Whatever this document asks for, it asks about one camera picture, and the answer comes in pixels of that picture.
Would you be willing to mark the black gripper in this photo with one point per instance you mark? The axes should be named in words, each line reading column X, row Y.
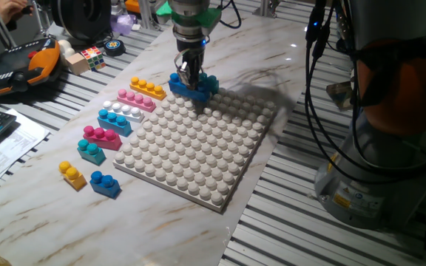
column 191, row 50

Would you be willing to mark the blue four-stud block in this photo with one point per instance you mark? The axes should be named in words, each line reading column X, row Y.
column 178, row 88

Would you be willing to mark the yellow four-stud block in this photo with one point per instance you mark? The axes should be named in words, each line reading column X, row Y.
column 148, row 90

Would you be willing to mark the silver orange robot arm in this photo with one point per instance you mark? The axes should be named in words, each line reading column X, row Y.
column 383, row 177

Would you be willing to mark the person hand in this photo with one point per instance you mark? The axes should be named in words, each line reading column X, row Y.
column 9, row 10

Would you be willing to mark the pink four-stud block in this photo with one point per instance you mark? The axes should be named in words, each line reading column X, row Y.
column 135, row 101

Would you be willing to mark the short aluminium profile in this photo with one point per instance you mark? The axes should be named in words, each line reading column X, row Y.
column 148, row 14

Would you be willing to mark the white four-stud block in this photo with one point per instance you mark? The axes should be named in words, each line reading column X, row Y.
column 124, row 112

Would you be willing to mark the round black disc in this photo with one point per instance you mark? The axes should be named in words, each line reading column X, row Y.
column 114, row 47

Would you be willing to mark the white studded baseplate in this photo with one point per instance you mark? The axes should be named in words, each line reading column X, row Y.
column 183, row 155

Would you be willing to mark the purple translucent object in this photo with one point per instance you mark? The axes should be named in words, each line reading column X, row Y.
column 121, row 24

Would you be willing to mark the orange plastic object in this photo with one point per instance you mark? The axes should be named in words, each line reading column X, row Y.
column 132, row 5

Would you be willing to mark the light blue three-stud block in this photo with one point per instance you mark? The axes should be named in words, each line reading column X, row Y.
column 115, row 125

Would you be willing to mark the Rubik's cube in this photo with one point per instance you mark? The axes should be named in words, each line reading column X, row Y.
column 94, row 58

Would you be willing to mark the magenta three-stud block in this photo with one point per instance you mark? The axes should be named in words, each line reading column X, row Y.
column 104, row 140

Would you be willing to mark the wooden cube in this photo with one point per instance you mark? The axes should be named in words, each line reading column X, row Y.
column 77, row 63

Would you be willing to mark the black filament spool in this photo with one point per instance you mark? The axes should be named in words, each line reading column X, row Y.
column 83, row 18

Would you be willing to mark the teal two-stud block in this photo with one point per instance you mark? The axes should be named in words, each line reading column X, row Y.
column 91, row 155

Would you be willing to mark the white rounded figurine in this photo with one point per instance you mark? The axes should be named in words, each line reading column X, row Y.
column 65, row 48

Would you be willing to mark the blue two-stud block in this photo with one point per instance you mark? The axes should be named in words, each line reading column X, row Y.
column 105, row 186

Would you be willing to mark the yellow two-stud block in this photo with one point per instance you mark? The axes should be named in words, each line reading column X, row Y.
column 74, row 179

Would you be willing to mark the black orange teach pendant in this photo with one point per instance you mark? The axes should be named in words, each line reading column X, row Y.
column 13, row 70

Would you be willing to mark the marble pattern board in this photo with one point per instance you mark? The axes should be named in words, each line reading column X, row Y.
column 87, row 229

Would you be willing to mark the printed paper sheets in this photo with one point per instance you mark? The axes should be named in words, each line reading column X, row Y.
column 13, row 147

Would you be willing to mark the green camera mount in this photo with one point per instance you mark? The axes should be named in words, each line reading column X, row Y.
column 209, row 20

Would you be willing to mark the aluminium profile post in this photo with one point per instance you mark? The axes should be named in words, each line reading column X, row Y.
column 264, row 9

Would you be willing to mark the shiny metal bracket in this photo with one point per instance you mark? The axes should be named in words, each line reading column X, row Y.
column 340, row 96

